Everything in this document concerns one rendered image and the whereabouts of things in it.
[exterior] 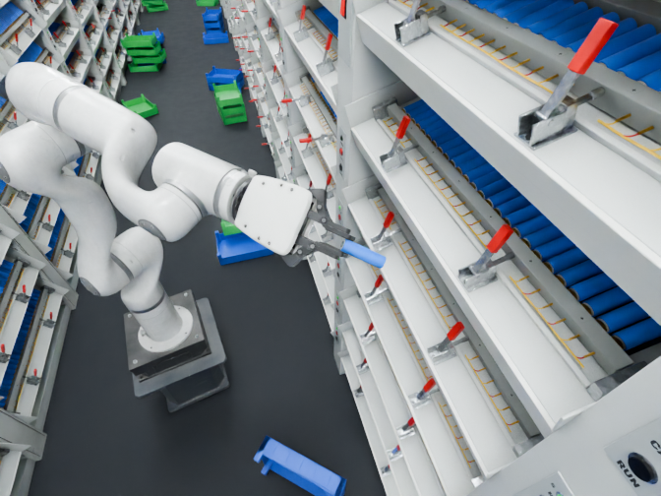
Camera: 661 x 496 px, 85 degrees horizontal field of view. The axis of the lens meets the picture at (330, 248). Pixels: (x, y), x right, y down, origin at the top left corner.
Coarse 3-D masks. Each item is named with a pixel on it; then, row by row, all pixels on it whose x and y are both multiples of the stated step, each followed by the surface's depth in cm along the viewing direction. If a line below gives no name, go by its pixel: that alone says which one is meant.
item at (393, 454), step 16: (352, 336) 131; (352, 352) 127; (368, 368) 121; (368, 384) 119; (368, 400) 116; (384, 416) 111; (384, 432) 109; (384, 448) 106; (400, 464) 103; (400, 480) 100
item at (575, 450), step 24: (624, 384) 26; (648, 384) 24; (600, 408) 29; (624, 408) 27; (648, 408) 25; (576, 432) 32; (600, 432) 29; (624, 432) 27; (528, 456) 39; (552, 456) 35; (576, 456) 32; (600, 456) 30; (504, 480) 45; (528, 480) 40; (576, 480) 33; (600, 480) 30; (624, 480) 28
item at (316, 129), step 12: (300, 72) 132; (288, 84) 134; (300, 84) 134; (312, 84) 132; (300, 96) 129; (300, 108) 124; (312, 108) 121; (312, 120) 117; (312, 132) 113; (324, 132) 111; (324, 156) 103
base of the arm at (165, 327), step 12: (168, 300) 122; (132, 312) 115; (156, 312) 117; (168, 312) 122; (180, 312) 136; (144, 324) 119; (156, 324) 120; (168, 324) 124; (180, 324) 130; (192, 324) 132; (144, 336) 129; (156, 336) 124; (168, 336) 126; (180, 336) 129; (156, 348) 125; (168, 348) 125
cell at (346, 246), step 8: (344, 240) 50; (344, 248) 49; (352, 248) 49; (360, 248) 50; (360, 256) 50; (368, 256) 50; (376, 256) 50; (384, 256) 51; (376, 264) 50; (384, 264) 50
